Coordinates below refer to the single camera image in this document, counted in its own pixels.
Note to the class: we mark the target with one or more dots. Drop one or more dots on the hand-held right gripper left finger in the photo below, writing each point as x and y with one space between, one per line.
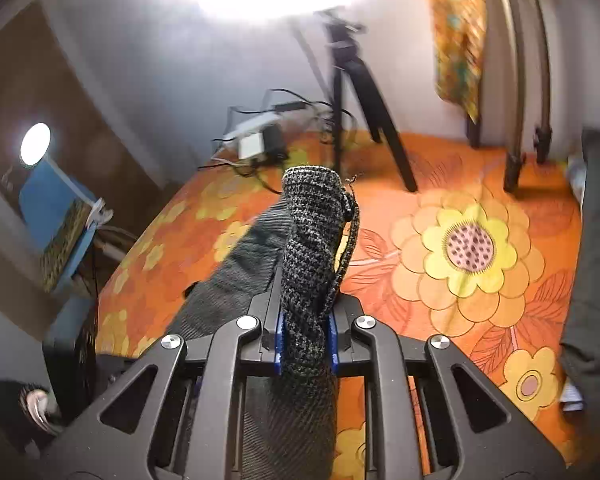
278 336

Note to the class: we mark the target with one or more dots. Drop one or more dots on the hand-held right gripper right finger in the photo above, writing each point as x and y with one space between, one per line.
334 340

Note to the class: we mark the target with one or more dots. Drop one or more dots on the grey tweed pants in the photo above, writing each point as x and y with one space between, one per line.
307 240

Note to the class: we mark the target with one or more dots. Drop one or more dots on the orange floral bed sheet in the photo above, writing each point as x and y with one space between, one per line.
430 305

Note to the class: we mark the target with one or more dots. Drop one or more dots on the white power adapter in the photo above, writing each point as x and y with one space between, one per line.
251 146

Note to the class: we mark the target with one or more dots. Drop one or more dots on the black power adapter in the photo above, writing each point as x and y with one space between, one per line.
274 141

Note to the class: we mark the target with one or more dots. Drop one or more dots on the blue chair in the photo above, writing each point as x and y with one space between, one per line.
50 200

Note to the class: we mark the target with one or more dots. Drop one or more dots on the dark green cloth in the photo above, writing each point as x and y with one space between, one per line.
597 260

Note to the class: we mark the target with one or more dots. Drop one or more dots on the round white lamp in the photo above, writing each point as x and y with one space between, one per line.
35 143

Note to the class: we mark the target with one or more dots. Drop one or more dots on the grey metal stand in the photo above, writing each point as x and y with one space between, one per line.
519 85

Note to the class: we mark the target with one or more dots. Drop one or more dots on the hanging floral cloth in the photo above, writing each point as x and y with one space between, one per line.
457 35

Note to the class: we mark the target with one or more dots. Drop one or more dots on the brown wooden door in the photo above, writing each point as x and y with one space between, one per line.
35 85

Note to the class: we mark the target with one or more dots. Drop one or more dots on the black camera tripod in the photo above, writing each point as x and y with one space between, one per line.
352 77

